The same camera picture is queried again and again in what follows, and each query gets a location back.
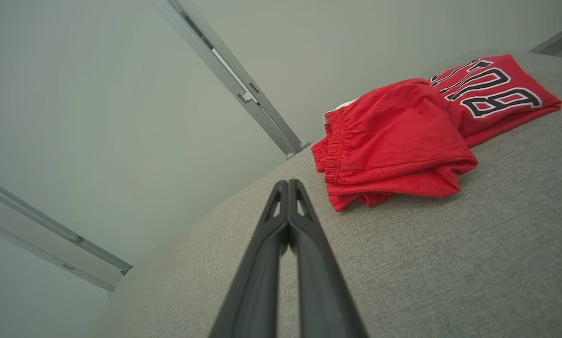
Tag grey aluminium partition post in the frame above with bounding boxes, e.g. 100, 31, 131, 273
529, 20, 562, 60
151, 0, 311, 160

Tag red shorts with white trim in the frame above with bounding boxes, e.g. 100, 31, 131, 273
311, 78, 478, 212

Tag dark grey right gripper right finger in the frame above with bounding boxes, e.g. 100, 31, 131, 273
288, 178, 369, 338

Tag red Bulls basketball jersey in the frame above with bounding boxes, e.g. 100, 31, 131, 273
429, 54, 562, 149

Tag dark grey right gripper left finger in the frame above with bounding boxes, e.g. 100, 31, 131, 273
209, 180, 291, 338

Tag grey post with hinge bracket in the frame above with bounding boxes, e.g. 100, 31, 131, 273
0, 174, 133, 295

